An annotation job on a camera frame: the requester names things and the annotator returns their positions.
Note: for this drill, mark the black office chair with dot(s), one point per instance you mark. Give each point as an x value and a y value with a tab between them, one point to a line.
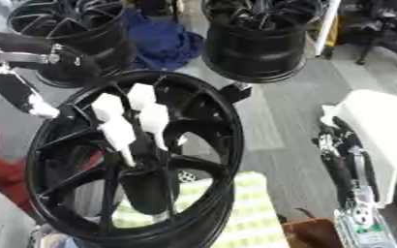
382	29

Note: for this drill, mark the large black spoked wheel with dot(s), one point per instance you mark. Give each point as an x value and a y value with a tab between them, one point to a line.
219	106

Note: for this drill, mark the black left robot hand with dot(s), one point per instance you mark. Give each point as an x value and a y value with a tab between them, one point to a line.
75	66

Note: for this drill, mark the white plastic box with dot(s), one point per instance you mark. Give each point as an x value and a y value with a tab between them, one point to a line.
385	129

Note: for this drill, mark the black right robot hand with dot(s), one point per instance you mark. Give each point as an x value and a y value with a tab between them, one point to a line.
343	168

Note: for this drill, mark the brown box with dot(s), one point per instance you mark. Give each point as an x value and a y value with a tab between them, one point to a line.
312	234

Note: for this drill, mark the blue cloth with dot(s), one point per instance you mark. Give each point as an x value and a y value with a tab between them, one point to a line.
162	42

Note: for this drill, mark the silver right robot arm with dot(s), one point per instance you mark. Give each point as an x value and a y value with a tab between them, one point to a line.
365	231

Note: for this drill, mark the black wheel rim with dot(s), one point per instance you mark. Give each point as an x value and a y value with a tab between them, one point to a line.
103	42
29	19
255	51

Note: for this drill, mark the white post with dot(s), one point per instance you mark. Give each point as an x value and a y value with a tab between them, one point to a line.
327	25

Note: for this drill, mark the red cloth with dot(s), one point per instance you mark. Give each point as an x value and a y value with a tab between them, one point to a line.
1	171

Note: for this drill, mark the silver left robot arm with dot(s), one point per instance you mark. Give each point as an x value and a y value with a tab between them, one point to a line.
15	58

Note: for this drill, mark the white pin with stem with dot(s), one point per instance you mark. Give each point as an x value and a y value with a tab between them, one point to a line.
118	133
107	107
154	118
142	96

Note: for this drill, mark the black bracket block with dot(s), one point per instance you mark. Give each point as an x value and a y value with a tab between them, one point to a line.
234	93

